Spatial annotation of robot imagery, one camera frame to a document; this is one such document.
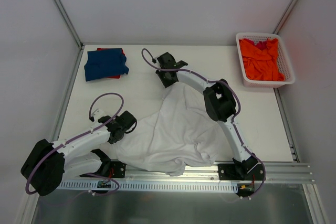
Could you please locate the white slotted cable duct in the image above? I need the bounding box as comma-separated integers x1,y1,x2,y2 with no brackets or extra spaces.
58,179,238,194

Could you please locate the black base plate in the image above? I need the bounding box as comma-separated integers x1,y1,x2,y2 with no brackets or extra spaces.
218,163,266,181
79,159,126,178

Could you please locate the magenta garment in basket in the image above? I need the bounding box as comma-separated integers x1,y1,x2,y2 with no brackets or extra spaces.
255,41,267,50

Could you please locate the folded blue t shirt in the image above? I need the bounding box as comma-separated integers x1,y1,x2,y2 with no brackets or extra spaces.
84,48,129,82

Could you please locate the folded red t shirt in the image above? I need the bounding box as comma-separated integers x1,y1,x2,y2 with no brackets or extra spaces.
96,47,123,80

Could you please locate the white t shirt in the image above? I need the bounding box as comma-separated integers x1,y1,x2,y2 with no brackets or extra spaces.
113,83,226,176

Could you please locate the orange t shirt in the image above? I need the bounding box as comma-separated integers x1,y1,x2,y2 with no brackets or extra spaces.
239,38,285,81

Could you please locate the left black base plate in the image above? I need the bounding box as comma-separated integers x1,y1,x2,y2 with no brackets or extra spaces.
79,159,126,178

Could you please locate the aluminium mounting rail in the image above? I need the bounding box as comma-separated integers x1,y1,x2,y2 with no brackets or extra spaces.
60,159,316,184

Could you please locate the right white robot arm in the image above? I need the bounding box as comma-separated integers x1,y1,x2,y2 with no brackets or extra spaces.
152,52,258,180

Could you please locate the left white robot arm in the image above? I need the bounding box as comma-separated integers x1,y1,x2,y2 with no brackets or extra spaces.
20,111,137,196

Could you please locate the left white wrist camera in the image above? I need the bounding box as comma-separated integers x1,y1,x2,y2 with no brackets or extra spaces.
89,109,104,122

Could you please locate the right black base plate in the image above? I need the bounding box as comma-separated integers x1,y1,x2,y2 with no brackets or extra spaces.
218,163,266,181

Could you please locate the white plastic basket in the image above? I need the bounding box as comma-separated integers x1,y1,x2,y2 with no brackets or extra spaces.
236,33,295,88

